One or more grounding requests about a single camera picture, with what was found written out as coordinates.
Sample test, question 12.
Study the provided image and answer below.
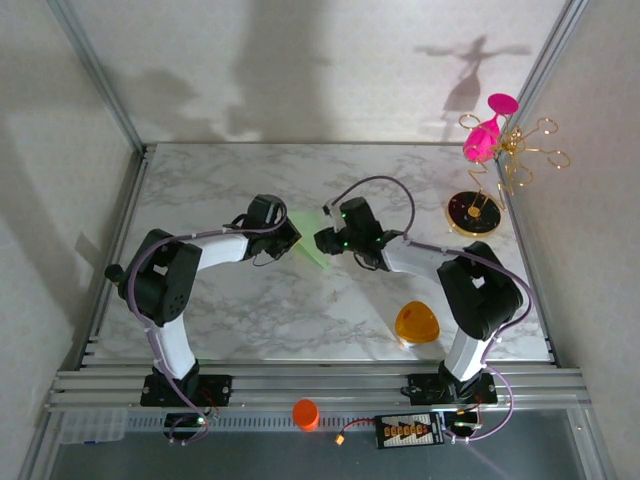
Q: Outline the green square paper sheet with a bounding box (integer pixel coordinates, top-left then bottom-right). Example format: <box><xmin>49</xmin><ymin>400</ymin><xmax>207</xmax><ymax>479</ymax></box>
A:
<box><xmin>289</xmin><ymin>209</ymin><xmax>331</xmax><ymax>274</ymax></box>

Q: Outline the orange translucent cup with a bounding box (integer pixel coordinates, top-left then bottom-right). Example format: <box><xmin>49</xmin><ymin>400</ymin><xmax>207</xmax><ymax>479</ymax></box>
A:
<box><xmin>394</xmin><ymin>300</ymin><xmax>442</xmax><ymax>347</ymax></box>

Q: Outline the pink wine glass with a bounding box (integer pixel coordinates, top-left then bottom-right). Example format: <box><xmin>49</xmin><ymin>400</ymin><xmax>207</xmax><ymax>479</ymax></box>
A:
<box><xmin>461</xmin><ymin>92</ymin><xmax>520</xmax><ymax>164</ymax></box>

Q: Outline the orange plastic cylinder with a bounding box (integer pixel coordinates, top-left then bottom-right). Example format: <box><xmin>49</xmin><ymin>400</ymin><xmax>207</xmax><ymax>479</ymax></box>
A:
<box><xmin>292</xmin><ymin>398</ymin><xmax>321</xmax><ymax>433</ymax></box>

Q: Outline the black charger board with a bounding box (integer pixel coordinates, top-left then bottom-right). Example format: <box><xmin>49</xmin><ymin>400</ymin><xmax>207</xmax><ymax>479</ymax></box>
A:
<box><xmin>374</xmin><ymin>412</ymin><xmax>446</xmax><ymax>448</ymax></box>

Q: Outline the black controller box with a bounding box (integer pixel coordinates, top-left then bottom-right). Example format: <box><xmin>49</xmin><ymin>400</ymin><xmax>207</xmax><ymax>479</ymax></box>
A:
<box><xmin>163</xmin><ymin>412</ymin><xmax>211</xmax><ymax>432</ymax></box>
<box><xmin>444</xmin><ymin>410</ymin><xmax>484</xmax><ymax>435</ymax></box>

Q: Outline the clear plastic organizer box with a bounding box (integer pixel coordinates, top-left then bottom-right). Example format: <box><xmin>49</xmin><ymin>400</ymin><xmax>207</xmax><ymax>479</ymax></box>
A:
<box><xmin>59</xmin><ymin>407</ymin><xmax>129</xmax><ymax>446</ymax></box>

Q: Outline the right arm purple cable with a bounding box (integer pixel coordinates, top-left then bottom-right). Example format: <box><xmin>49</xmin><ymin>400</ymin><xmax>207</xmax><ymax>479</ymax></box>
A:
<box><xmin>327</xmin><ymin>174</ymin><xmax>534</xmax><ymax>446</ymax></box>

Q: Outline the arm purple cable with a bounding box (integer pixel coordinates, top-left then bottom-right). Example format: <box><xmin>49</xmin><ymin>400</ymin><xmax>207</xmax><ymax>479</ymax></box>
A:
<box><xmin>127</xmin><ymin>197</ymin><xmax>289</xmax><ymax>447</ymax></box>
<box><xmin>327</xmin><ymin>174</ymin><xmax>534</xmax><ymax>446</ymax></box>

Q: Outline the gold wire glass rack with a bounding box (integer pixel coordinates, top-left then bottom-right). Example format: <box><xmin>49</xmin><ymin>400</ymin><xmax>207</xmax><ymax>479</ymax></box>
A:
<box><xmin>444</xmin><ymin>113</ymin><xmax>572</xmax><ymax>236</ymax></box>

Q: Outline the aluminium mounting rail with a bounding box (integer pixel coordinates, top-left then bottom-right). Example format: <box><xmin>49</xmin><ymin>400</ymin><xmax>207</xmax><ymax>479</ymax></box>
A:
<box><xmin>44</xmin><ymin>367</ymin><xmax>591</xmax><ymax>414</ymax></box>

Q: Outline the aluminium side rail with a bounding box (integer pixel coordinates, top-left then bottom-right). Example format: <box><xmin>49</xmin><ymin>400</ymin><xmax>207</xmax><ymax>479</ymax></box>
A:
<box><xmin>74</xmin><ymin>144</ymin><xmax>151</xmax><ymax>369</ymax></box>
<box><xmin>497</xmin><ymin>147</ymin><xmax>560</xmax><ymax>365</ymax></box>

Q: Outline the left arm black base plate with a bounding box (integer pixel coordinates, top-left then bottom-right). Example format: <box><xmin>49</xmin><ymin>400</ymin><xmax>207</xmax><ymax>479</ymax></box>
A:
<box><xmin>139</xmin><ymin>373</ymin><xmax>234</xmax><ymax>407</ymax></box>

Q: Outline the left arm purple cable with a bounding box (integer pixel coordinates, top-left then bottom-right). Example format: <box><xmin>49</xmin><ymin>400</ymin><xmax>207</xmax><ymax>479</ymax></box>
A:
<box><xmin>127</xmin><ymin>197</ymin><xmax>289</xmax><ymax>447</ymax></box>

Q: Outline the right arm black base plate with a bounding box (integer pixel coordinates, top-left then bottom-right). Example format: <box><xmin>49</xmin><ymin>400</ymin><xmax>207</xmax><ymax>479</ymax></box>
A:
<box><xmin>407</xmin><ymin>372</ymin><xmax>499</xmax><ymax>406</ymax></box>

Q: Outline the grey slotted cable duct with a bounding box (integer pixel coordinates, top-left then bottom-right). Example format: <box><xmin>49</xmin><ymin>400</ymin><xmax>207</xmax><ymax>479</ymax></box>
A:
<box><xmin>124</xmin><ymin>412</ymin><xmax>381</xmax><ymax>434</ymax></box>

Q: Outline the yellow connector red wire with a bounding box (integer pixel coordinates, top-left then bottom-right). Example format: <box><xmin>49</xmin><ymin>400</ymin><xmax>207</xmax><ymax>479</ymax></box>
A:
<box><xmin>333</xmin><ymin>418</ymin><xmax>381</xmax><ymax>447</ymax></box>

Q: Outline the aluminium frame post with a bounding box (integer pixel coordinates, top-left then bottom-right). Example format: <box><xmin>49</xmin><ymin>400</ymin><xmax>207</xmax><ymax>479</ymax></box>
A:
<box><xmin>47</xmin><ymin>0</ymin><xmax>149</xmax><ymax>156</ymax></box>
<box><xmin>492</xmin><ymin>0</ymin><xmax>587</xmax><ymax>166</ymax></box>

